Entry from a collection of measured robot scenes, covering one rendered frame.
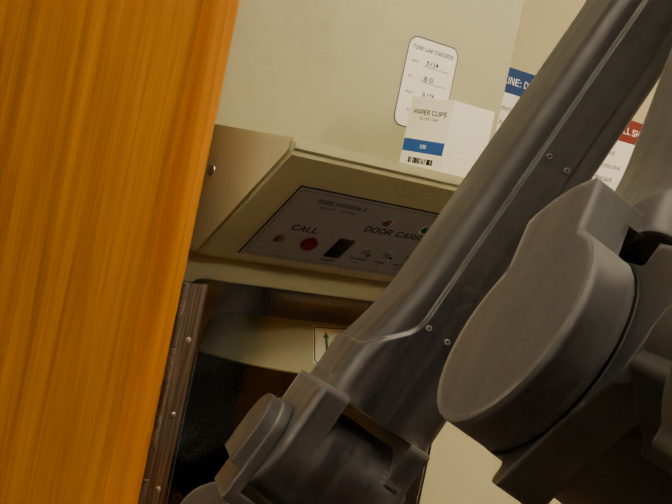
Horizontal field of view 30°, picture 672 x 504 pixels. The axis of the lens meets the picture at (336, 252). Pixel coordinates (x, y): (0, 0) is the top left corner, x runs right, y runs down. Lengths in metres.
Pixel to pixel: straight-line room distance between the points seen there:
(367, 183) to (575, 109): 0.33
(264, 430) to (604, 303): 0.27
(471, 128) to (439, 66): 0.10
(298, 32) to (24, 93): 0.23
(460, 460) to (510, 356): 1.50
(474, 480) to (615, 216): 1.52
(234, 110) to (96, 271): 0.17
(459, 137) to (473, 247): 0.41
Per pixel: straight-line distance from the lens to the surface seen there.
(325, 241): 1.00
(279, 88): 1.02
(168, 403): 1.00
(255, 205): 0.93
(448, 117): 1.03
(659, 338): 0.37
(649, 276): 0.40
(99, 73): 0.97
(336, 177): 0.93
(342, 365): 0.62
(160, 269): 0.87
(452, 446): 1.88
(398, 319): 0.62
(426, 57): 1.12
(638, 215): 0.44
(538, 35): 1.86
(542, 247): 0.43
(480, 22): 1.16
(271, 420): 0.62
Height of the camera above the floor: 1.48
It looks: 3 degrees down
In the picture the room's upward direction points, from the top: 12 degrees clockwise
